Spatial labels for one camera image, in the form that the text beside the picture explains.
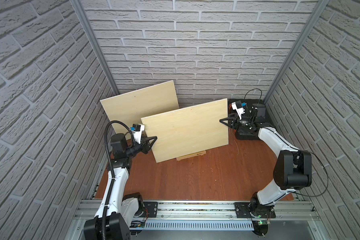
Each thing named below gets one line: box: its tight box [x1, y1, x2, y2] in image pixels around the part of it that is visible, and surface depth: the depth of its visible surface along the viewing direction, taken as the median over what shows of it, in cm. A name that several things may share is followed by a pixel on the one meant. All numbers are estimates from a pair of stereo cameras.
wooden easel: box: [176, 150, 207, 161], surface depth 87 cm
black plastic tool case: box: [228, 98, 271, 140], surface depth 74 cm
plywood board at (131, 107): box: [100, 80, 180, 136], surface depth 88 cm
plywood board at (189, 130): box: [141, 98, 229, 163], surface depth 76 cm
